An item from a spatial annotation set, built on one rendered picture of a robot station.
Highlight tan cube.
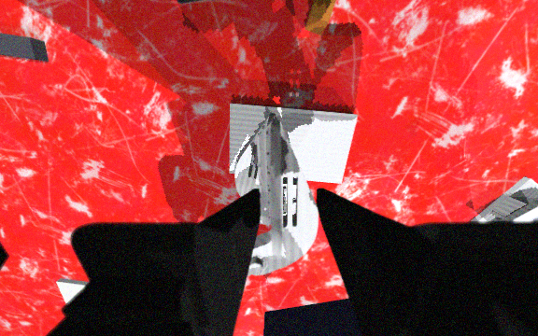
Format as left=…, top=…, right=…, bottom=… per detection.
left=305, top=0, right=336, bottom=35

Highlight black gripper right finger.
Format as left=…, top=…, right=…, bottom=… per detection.
left=316, top=188, right=538, bottom=336

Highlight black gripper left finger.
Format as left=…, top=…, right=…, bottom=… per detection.
left=70, top=189, right=261, bottom=336

